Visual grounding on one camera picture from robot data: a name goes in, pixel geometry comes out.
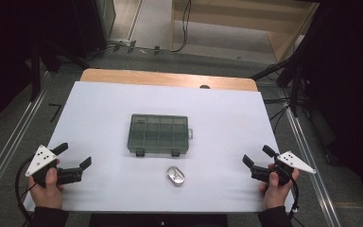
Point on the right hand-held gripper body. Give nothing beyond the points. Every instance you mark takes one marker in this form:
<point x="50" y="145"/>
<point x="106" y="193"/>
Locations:
<point x="291" y="160"/>

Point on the person's right hand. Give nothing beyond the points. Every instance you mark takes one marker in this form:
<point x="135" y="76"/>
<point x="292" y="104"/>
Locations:
<point x="275" y="195"/>

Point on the wooden table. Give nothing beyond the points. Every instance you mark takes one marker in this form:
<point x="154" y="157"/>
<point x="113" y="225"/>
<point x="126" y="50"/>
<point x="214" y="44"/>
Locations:
<point x="157" y="78"/>

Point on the black curtain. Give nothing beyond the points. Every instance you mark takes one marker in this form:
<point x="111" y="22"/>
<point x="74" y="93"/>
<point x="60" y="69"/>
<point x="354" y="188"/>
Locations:
<point x="349" y="78"/>

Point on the grey transparent compartment box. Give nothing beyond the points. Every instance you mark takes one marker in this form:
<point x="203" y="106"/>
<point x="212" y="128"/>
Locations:
<point x="157" y="132"/>

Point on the power strip with plugs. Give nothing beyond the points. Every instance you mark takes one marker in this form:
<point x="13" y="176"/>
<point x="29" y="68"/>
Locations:
<point x="129" y="46"/>

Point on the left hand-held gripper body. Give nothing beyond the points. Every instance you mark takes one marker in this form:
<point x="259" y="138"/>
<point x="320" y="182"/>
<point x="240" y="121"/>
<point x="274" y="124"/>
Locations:
<point x="41" y="159"/>

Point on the metal floor rail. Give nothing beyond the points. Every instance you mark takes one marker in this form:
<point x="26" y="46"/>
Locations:
<point x="312" y="164"/>
<point x="12" y="142"/>

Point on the white board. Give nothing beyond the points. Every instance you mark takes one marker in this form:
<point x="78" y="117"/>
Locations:
<point x="227" y="119"/>

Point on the light wooden shelf unit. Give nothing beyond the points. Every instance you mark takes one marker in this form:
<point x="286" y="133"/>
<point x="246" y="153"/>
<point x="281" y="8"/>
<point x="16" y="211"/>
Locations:
<point x="233" y="19"/>

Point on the dark cabinet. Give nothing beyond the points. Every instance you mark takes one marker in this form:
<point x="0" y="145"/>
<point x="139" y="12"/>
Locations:
<point x="91" y="25"/>

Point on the small silver metal tin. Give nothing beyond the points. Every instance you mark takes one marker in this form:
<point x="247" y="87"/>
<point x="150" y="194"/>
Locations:
<point x="175" y="176"/>

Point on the person's left hand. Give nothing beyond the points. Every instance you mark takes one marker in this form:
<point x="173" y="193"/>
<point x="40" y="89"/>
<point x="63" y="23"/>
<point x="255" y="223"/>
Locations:
<point x="48" y="195"/>

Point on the person's dark torso clothing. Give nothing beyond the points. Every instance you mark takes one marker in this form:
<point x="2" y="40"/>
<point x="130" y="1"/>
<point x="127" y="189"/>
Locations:
<point x="138" y="220"/>

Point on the black metal stand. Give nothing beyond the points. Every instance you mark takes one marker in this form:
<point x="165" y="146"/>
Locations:
<point x="36" y="75"/>

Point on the black tripod stand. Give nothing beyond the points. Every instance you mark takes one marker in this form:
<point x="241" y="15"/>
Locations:
<point x="294" y="85"/>

